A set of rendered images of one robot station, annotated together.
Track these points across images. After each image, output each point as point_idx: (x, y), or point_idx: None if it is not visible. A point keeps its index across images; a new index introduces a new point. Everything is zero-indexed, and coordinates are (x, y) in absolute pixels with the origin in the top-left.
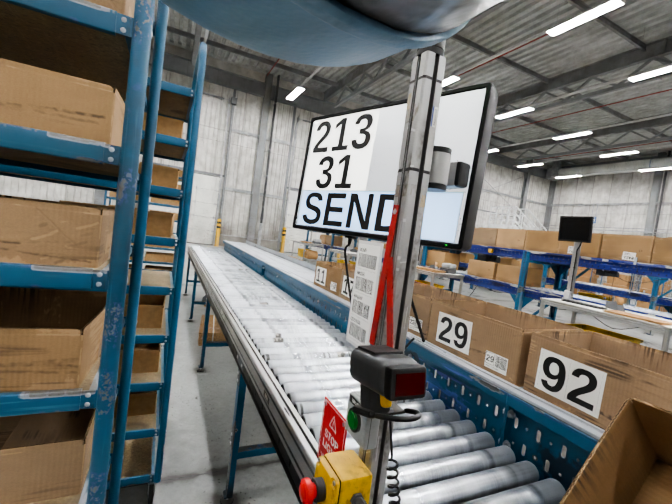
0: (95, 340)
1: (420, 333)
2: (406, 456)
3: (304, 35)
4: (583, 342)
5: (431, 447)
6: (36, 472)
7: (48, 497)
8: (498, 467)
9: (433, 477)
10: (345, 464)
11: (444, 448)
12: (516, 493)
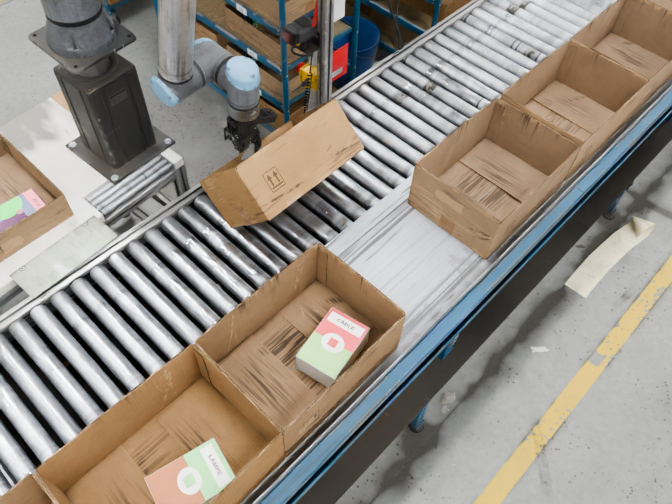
0: None
1: (399, 39)
2: (395, 112)
3: None
4: (563, 147)
5: (414, 121)
6: (272, 8)
7: (276, 20)
8: (419, 153)
9: (388, 127)
10: (312, 68)
11: (421, 128)
12: (396, 158)
